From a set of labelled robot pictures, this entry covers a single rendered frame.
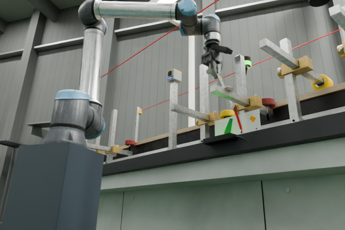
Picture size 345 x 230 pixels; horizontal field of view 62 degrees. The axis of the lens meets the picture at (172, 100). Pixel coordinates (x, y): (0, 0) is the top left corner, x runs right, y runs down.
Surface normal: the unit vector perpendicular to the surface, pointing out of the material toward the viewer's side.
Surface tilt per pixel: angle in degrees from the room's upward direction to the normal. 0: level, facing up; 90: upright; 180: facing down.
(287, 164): 90
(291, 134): 90
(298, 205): 90
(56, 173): 90
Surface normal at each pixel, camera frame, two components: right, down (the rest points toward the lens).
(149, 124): -0.33, -0.36
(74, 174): 0.94, -0.10
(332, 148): -0.75, -0.26
